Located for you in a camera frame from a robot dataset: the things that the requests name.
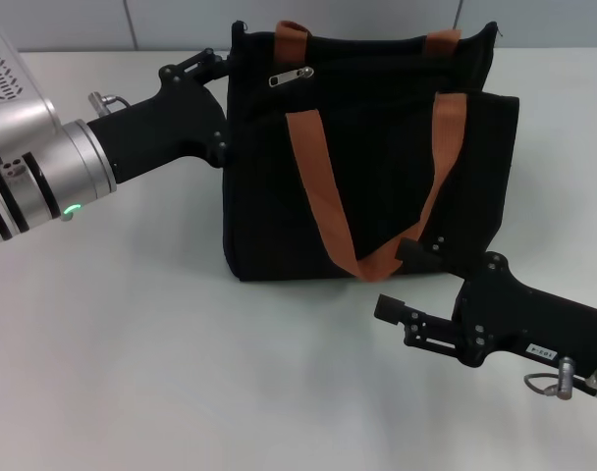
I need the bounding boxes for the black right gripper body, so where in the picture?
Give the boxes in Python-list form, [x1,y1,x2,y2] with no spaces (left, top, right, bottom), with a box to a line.
[453,251,597,368]

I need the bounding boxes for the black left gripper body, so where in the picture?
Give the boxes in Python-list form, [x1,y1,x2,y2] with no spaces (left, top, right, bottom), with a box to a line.
[86,66,229,183]

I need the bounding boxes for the black food bag orange handles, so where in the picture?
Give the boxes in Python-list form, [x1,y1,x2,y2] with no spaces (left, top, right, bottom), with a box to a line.
[221,19,520,285]

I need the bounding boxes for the silver zipper pull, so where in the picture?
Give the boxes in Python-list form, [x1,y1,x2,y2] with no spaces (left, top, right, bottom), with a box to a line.
[267,66,315,90]

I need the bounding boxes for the left gripper cable with plug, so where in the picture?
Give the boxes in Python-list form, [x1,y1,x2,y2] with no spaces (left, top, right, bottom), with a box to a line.
[86,91,133,119]

